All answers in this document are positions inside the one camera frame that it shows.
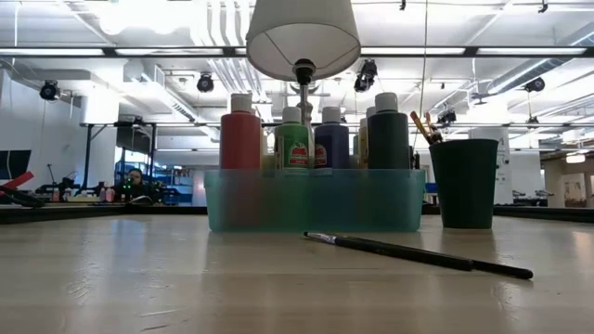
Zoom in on teal translucent plastic bin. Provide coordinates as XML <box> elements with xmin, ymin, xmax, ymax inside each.
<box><xmin>203</xmin><ymin>168</ymin><xmax>427</xmax><ymax>234</ymax></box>

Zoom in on silver table lamp white shade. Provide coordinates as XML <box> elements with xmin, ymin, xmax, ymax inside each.
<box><xmin>245</xmin><ymin>0</ymin><xmax>362</xmax><ymax>140</ymax></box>

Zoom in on dark monitor screen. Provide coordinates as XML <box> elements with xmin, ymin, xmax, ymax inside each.
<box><xmin>0</xmin><ymin>148</ymin><xmax>32</xmax><ymax>180</ymax></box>

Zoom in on large blue paint bottle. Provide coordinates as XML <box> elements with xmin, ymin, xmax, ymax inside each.
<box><xmin>314</xmin><ymin>106</ymin><xmax>352</xmax><ymax>172</ymax></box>

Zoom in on red flat bar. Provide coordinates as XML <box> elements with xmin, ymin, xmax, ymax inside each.
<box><xmin>0</xmin><ymin>171</ymin><xmax>36</xmax><ymax>190</ymax></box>

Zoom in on black metal gantry frame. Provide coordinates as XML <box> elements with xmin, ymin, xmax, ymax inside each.
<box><xmin>81</xmin><ymin>121</ymin><xmax>159</xmax><ymax>189</ymax></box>

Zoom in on person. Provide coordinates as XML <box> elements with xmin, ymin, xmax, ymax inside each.
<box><xmin>113</xmin><ymin>167</ymin><xmax>161</xmax><ymax>205</ymax></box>

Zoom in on large red paint bottle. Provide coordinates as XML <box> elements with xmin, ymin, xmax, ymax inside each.
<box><xmin>219</xmin><ymin>92</ymin><xmax>263</xmax><ymax>172</ymax></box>

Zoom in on dark green plastic cup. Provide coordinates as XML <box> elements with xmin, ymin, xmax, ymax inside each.
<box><xmin>429</xmin><ymin>138</ymin><xmax>500</xmax><ymax>230</ymax></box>

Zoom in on large dark grey paint bottle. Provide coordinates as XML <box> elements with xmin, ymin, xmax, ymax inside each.
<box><xmin>366</xmin><ymin>91</ymin><xmax>411</xmax><ymax>172</ymax></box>

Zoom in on black paintbrush white bristles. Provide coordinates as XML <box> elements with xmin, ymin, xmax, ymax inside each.
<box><xmin>303</xmin><ymin>230</ymin><xmax>535</xmax><ymax>281</ymax></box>

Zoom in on long paintbrush orange bristles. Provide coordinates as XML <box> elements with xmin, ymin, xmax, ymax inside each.
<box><xmin>409</xmin><ymin>109</ymin><xmax>433</xmax><ymax>145</ymax></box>

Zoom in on paintbrush with yellow bristles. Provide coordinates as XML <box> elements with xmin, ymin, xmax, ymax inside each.
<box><xmin>424</xmin><ymin>110</ymin><xmax>446</xmax><ymax>145</ymax></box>

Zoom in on white cylindrical appliance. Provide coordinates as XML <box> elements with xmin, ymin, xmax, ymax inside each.
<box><xmin>467</xmin><ymin>125</ymin><xmax>514</xmax><ymax>206</ymax></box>

